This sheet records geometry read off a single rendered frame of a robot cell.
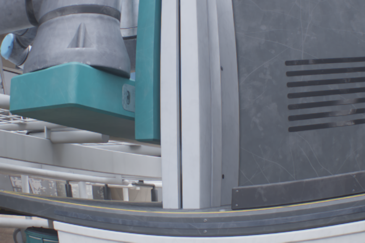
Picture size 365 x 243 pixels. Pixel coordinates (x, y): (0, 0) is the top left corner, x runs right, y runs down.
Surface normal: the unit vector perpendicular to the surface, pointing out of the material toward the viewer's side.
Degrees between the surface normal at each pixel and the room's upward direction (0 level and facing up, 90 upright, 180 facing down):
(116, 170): 90
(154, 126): 90
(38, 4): 136
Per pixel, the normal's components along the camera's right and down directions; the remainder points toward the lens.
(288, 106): -0.44, -0.13
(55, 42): -0.16, -0.47
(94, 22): 0.52, -0.41
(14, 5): -0.08, 0.52
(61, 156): 0.88, -0.08
